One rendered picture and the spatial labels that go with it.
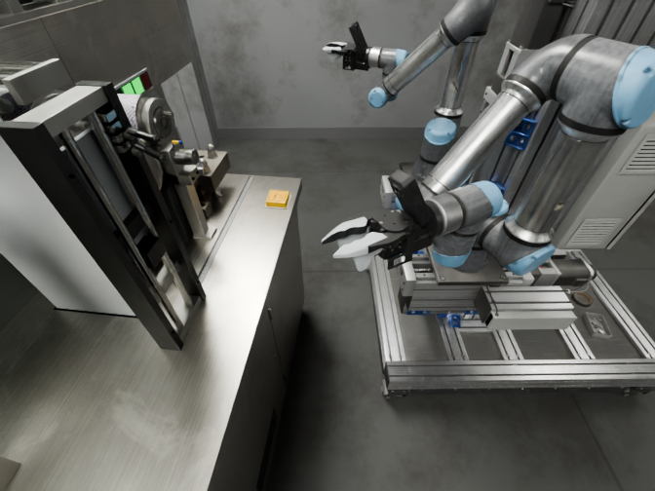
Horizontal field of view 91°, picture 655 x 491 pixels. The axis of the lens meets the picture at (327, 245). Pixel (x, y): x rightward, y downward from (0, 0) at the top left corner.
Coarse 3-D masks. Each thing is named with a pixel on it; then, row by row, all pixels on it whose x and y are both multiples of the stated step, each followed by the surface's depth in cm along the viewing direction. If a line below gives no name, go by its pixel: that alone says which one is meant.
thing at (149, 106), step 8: (144, 104) 77; (152, 104) 78; (160, 104) 81; (168, 104) 84; (144, 112) 77; (152, 112) 78; (144, 120) 77; (152, 120) 78; (144, 128) 78; (152, 128) 78; (160, 144) 82
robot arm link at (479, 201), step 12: (456, 192) 60; (468, 192) 60; (480, 192) 60; (492, 192) 61; (468, 204) 59; (480, 204) 60; (492, 204) 61; (468, 216) 59; (480, 216) 61; (468, 228) 63; (480, 228) 64
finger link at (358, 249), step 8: (360, 240) 52; (368, 240) 52; (376, 240) 52; (344, 248) 51; (352, 248) 51; (360, 248) 51; (336, 256) 51; (344, 256) 51; (352, 256) 51; (360, 256) 53; (368, 256) 54; (360, 264) 54
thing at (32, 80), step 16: (0, 64) 51; (16, 64) 51; (32, 64) 50; (48, 64) 49; (0, 80) 45; (16, 80) 45; (32, 80) 47; (48, 80) 50; (64, 80) 52; (16, 96) 46; (32, 96) 48
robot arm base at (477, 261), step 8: (472, 248) 98; (480, 248) 98; (472, 256) 100; (480, 256) 100; (488, 256) 104; (464, 264) 102; (472, 264) 101; (480, 264) 101; (464, 272) 103; (472, 272) 103
